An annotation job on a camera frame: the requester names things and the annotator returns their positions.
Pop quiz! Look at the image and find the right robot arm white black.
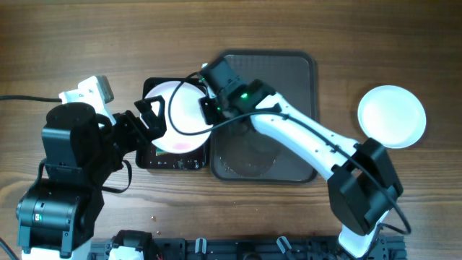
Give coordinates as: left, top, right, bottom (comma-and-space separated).
201, 77, 404, 258

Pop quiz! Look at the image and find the black water basin tray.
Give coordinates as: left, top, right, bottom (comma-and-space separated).
136, 77, 210, 170

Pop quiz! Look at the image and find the green yellow sponge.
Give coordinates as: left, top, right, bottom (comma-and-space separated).
156, 149, 167, 156

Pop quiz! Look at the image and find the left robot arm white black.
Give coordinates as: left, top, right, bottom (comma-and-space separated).
16, 96, 166, 259

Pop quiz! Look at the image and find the white plate top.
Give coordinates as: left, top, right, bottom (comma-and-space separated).
145, 81, 211, 154

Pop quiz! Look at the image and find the white plate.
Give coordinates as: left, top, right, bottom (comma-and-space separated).
357, 85, 427, 149
145, 81, 211, 154

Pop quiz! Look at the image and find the large brown serving tray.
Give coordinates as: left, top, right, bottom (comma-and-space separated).
209, 48, 318, 184

